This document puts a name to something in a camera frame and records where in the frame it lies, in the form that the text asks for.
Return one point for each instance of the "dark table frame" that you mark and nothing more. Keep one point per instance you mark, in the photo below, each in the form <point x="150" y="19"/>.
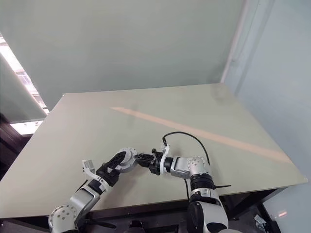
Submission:
<point x="158" y="213"/>

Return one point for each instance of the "white window sill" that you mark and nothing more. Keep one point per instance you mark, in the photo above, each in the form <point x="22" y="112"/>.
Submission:
<point x="26" y="126"/>

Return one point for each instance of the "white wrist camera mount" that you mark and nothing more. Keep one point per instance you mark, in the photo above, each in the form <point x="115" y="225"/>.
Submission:
<point x="88" y="167"/>
<point x="164" y="157"/>

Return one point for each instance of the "black round knob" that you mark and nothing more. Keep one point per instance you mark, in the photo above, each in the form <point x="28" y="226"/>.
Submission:
<point x="136" y="224"/>

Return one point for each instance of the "dark brown cabinet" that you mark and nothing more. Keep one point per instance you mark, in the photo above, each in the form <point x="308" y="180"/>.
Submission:
<point x="9" y="145"/>

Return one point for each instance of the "grey green roller blind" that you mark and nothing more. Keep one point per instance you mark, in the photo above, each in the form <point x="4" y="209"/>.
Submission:
<point x="17" y="97"/>

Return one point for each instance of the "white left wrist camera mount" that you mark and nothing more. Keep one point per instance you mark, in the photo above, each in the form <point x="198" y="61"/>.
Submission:
<point x="88" y="167"/>

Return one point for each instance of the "grey round gear disc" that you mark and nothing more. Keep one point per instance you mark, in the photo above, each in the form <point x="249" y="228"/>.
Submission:
<point x="130" y="151"/>

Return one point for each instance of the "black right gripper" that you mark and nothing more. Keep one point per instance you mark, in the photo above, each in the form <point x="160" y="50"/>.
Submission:
<point x="155" y="166"/>

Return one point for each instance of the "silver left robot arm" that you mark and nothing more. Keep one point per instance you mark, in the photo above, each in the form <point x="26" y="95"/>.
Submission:
<point x="80" y="199"/>

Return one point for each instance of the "silver motor stator housing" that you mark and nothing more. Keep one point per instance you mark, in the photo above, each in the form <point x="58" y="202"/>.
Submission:
<point x="128" y="166"/>

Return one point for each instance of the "grey caster wheel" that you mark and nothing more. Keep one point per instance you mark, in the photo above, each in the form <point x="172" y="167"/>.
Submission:
<point x="260" y="222"/>

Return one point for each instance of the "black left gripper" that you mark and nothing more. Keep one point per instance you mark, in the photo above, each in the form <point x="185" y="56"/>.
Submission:
<point x="107" y="173"/>

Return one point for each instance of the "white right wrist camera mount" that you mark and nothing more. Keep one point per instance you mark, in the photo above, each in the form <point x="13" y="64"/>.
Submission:
<point x="164" y="157"/>

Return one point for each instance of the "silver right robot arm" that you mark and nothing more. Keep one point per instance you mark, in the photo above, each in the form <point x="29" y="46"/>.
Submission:
<point x="194" y="167"/>

